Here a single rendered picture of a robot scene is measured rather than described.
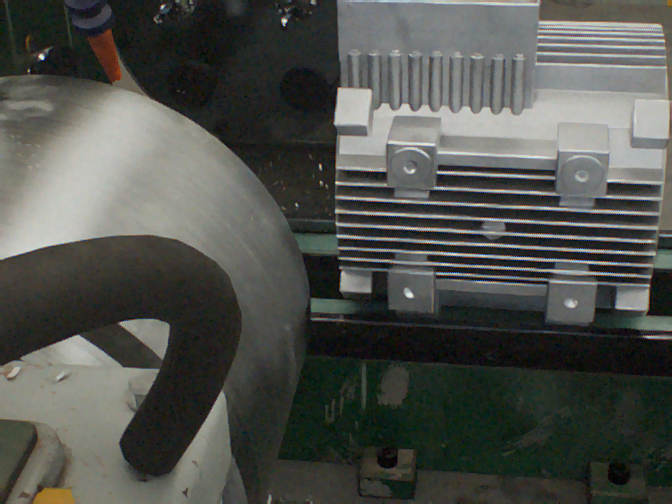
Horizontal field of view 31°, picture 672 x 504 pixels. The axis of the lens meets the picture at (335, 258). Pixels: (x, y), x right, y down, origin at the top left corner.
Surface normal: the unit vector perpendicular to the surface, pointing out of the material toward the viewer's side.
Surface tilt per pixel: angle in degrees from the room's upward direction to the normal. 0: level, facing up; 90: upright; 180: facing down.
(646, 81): 88
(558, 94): 28
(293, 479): 0
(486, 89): 90
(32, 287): 53
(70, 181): 21
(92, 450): 0
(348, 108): 45
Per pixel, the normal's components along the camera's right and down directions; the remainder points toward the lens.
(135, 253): 0.80, -0.39
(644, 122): -0.14, -0.23
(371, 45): -0.16, 0.52
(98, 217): 0.44, -0.73
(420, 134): -0.04, -0.85
